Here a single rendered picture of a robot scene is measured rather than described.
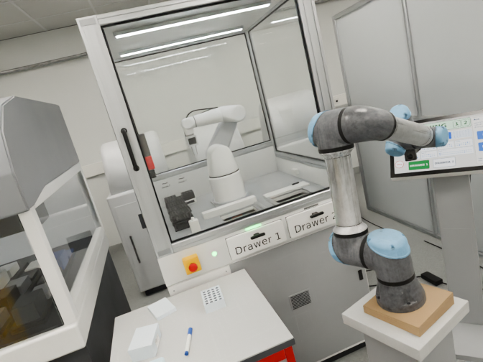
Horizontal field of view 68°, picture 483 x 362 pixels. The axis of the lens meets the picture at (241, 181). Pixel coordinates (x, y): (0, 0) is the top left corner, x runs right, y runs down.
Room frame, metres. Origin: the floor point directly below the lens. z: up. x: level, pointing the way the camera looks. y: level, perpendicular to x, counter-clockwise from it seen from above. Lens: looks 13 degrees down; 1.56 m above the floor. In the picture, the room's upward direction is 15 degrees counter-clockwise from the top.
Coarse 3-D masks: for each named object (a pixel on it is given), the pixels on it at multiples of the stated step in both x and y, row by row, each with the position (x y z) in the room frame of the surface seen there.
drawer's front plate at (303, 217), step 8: (312, 208) 1.70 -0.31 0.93; (320, 208) 1.70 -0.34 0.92; (328, 208) 1.71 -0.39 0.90; (288, 216) 1.67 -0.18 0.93; (296, 216) 1.67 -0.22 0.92; (304, 216) 1.68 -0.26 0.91; (320, 216) 1.69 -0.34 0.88; (328, 216) 1.70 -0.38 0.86; (288, 224) 1.66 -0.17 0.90; (296, 224) 1.66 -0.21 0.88; (312, 224) 1.68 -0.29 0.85; (320, 224) 1.69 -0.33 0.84; (328, 224) 1.70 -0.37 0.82; (304, 232) 1.67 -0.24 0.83
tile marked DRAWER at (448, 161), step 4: (436, 160) 1.66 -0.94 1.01; (440, 160) 1.65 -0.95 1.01; (444, 160) 1.64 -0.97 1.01; (448, 160) 1.63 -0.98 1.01; (452, 160) 1.62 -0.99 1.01; (436, 164) 1.65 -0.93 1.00; (440, 164) 1.64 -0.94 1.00; (444, 164) 1.63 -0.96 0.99; (448, 164) 1.62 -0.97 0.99; (452, 164) 1.61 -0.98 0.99
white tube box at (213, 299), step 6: (210, 288) 1.42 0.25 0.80; (216, 288) 1.42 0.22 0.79; (204, 294) 1.39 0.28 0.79; (210, 294) 1.38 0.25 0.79; (216, 294) 1.36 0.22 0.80; (222, 294) 1.34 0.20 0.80; (204, 300) 1.34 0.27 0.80; (210, 300) 1.32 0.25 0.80; (216, 300) 1.32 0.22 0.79; (222, 300) 1.31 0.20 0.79; (204, 306) 1.29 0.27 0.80; (210, 306) 1.30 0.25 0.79; (216, 306) 1.30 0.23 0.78; (222, 306) 1.30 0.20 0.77
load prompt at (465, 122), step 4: (452, 120) 1.73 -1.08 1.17; (456, 120) 1.72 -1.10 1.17; (460, 120) 1.71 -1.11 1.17; (464, 120) 1.70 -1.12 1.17; (468, 120) 1.69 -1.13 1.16; (424, 124) 1.80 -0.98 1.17; (428, 124) 1.79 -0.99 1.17; (432, 124) 1.78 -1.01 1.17; (436, 124) 1.76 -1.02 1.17; (440, 124) 1.75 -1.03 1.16; (444, 124) 1.74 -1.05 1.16; (448, 124) 1.73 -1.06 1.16; (452, 124) 1.72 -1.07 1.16; (456, 124) 1.71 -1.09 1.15; (460, 124) 1.70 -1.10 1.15; (464, 124) 1.68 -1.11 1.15; (468, 124) 1.68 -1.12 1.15; (448, 128) 1.72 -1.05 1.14; (452, 128) 1.71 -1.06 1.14; (456, 128) 1.70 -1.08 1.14
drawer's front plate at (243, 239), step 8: (272, 224) 1.64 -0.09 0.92; (280, 224) 1.65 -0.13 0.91; (248, 232) 1.61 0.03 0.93; (256, 232) 1.62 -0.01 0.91; (264, 232) 1.63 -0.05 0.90; (272, 232) 1.64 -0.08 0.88; (280, 232) 1.65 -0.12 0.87; (232, 240) 1.59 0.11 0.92; (240, 240) 1.60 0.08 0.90; (248, 240) 1.61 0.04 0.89; (256, 240) 1.62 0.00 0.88; (264, 240) 1.63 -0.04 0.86; (272, 240) 1.63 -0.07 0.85; (280, 240) 1.64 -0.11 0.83; (232, 248) 1.59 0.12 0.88; (256, 248) 1.61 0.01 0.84; (264, 248) 1.62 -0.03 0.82; (232, 256) 1.59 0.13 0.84; (240, 256) 1.60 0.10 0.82
